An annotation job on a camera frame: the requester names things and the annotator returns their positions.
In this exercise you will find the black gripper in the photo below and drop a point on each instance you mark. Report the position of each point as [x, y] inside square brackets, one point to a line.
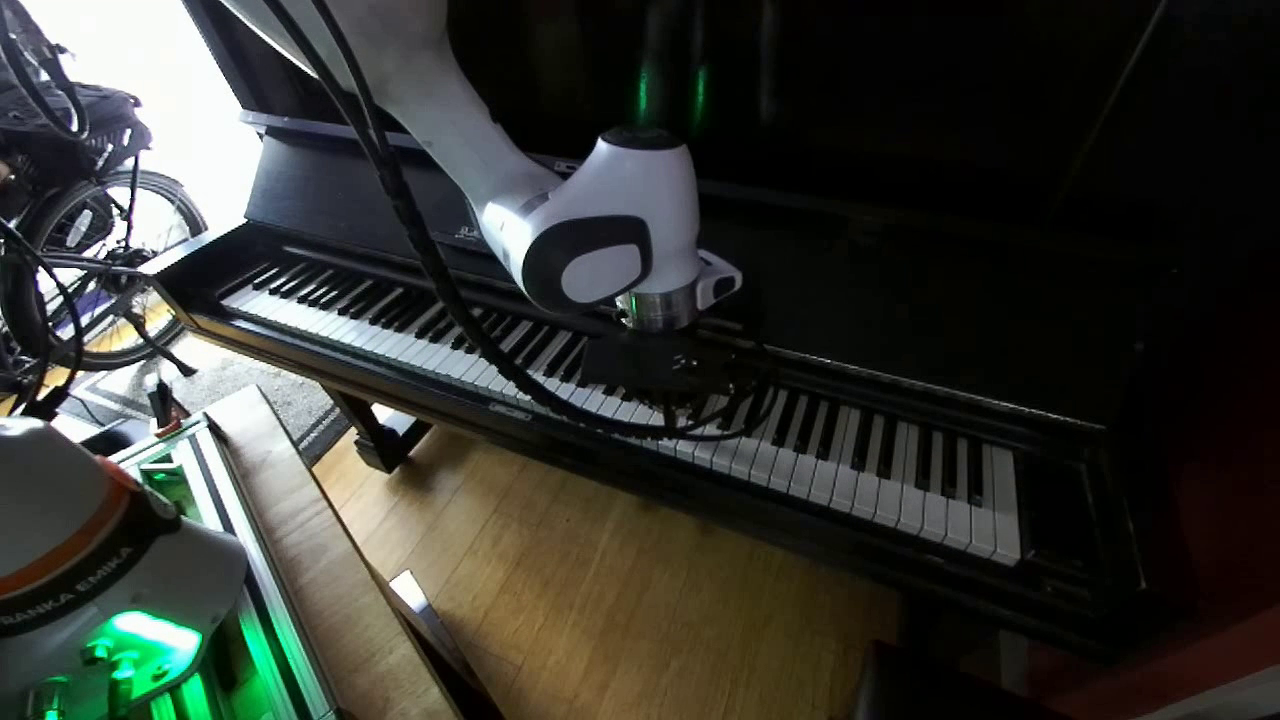
[642, 361]

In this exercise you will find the black piano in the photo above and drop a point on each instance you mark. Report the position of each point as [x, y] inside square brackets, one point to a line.
[935, 265]

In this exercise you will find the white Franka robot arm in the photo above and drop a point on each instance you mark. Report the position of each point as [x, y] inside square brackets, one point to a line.
[627, 213]

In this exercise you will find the black bicycle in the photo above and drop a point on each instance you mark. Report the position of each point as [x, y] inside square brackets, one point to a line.
[93, 173]

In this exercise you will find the green metal base frame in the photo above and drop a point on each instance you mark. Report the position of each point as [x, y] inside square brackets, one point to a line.
[264, 667]

